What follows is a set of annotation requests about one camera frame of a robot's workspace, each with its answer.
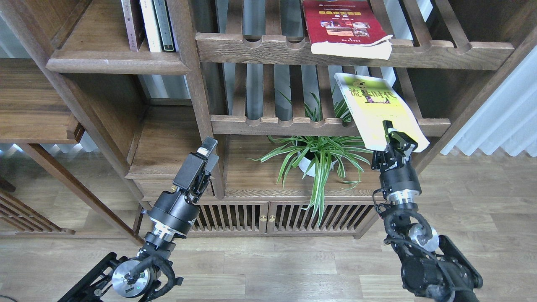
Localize slatted wooden bench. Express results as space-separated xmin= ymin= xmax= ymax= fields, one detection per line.
xmin=0 ymin=178 xmax=76 ymax=237

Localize dark wooden bookshelf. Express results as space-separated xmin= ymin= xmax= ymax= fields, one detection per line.
xmin=1 ymin=0 xmax=536 ymax=238

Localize white curtain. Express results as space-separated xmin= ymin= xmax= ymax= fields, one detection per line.
xmin=441 ymin=48 xmax=537 ymax=157

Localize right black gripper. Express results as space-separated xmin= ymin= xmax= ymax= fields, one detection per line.
xmin=371 ymin=120 xmax=422 ymax=200

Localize red book on top shelf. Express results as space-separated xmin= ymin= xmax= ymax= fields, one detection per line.
xmin=302 ymin=0 xmax=392 ymax=60

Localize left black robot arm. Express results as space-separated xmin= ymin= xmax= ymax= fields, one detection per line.
xmin=61 ymin=137 xmax=218 ymax=302

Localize wooden side table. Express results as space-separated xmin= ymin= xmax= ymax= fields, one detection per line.
xmin=0 ymin=58 xmax=142 ymax=245

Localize white plant pot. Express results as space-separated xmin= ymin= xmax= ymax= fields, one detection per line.
xmin=297 ymin=151 xmax=337 ymax=178

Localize dark green upright book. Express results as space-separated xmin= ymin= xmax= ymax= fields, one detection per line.
xmin=153 ymin=0 xmax=176 ymax=53

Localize yellow green book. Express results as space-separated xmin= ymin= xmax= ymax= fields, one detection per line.
xmin=334 ymin=73 xmax=430 ymax=152

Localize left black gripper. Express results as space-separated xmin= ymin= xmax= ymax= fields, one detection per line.
xmin=148 ymin=136 xmax=220 ymax=237

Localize green spider plant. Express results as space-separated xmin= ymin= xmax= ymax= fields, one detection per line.
xmin=248 ymin=90 xmax=378 ymax=227

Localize white upright book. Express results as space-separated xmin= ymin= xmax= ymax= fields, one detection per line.
xmin=140 ymin=0 xmax=163 ymax=53

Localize maroon book white characters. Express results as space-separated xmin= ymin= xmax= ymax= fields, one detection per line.
xmin=121 ymin=0 xmax=145 ymax=52

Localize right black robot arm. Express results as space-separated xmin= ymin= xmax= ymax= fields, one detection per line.
xmin=372 ymin=120 xmax=483 ymax=302

